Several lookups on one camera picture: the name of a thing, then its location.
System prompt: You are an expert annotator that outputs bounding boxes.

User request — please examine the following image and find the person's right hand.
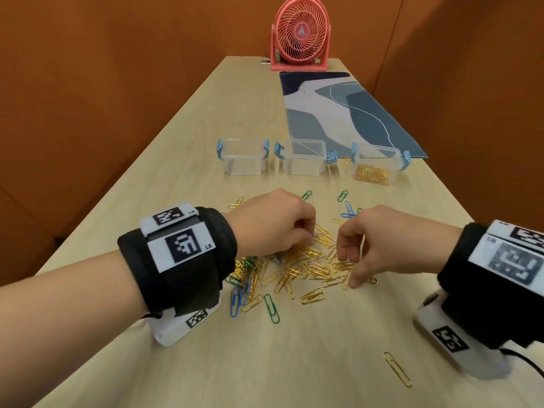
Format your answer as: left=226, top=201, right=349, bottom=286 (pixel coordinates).
left=335, top=205, right=465, bottom=290

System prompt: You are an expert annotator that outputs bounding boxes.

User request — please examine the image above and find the person's left hand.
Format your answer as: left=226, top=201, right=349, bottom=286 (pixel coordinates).
left=224, top=189, right=317, bottom=256

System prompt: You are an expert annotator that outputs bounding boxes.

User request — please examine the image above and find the clear box with blue latches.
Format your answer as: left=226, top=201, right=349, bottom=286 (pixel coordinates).
left=351, top=142, right=412, bottom=186
left=216, top=138, right=271, bottom=176
left=274, top=139, right=339, bottom=177

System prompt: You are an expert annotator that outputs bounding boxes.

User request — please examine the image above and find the pile of mixed paper clips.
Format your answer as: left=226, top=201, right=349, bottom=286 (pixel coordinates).
left=225, top=189, right=379, bottom=326

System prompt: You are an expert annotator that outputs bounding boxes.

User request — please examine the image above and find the heap of gold paper clips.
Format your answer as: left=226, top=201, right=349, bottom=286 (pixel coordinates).
left=355, top=163, right=391, bottom=185

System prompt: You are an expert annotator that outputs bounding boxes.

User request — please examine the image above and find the single gold paper clip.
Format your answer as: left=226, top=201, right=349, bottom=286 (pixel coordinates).
left=383, top=351, right=413, bottom=389

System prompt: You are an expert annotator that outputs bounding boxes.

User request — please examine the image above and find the person's left forearm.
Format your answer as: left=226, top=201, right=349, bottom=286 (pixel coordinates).
left=0, top=249, right=150, bottom=408

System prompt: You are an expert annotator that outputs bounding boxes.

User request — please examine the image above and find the black right wristband with tags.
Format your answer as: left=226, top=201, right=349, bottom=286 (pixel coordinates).
left=436, top=219, right=544, bottom=350

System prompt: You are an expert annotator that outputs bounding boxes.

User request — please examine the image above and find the blue patterned desk mat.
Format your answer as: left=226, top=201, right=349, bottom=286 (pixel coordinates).
left=278, top=71, right=428, bottom=160

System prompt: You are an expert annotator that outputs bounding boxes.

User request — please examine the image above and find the pink desk fan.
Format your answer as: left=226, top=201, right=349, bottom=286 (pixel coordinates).
left=270, top=0, right=332, bottom=73

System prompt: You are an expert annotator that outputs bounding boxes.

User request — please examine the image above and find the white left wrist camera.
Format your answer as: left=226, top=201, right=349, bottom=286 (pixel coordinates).
left=151, top=299, right=222, bottom=347

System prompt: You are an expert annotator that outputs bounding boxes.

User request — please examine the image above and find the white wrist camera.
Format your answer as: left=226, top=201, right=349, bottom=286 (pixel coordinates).
left=151, top=299, right=222, bottom=347
left=413, top=291, right=513, bottom=381

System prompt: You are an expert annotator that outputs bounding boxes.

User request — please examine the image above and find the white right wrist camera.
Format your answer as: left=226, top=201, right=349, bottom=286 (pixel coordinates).
left=413, top=291, right=513, bottom=381

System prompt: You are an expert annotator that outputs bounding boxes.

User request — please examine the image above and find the black right camera cable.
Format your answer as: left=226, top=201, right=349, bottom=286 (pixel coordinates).
left=499, top=347, right=544, bottom=379

